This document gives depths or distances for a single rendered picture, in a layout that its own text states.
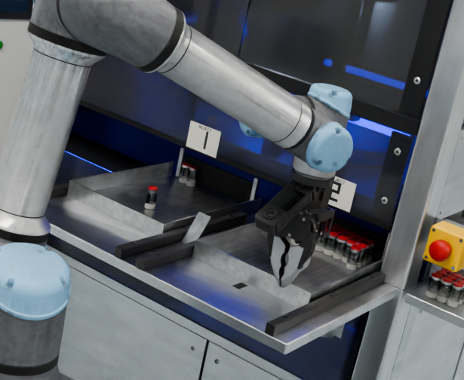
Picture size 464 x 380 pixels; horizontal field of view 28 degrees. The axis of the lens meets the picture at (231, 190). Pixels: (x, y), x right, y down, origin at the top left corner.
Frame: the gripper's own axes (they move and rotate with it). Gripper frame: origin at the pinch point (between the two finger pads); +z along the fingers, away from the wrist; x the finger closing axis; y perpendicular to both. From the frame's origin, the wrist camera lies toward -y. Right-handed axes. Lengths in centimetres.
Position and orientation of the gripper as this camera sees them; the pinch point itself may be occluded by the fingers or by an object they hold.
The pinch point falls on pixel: (281, 280)
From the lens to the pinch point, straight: 168.4
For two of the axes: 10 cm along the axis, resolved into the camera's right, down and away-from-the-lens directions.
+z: -2.0, 9.4, 2.9
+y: 5.8, -1.3, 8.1
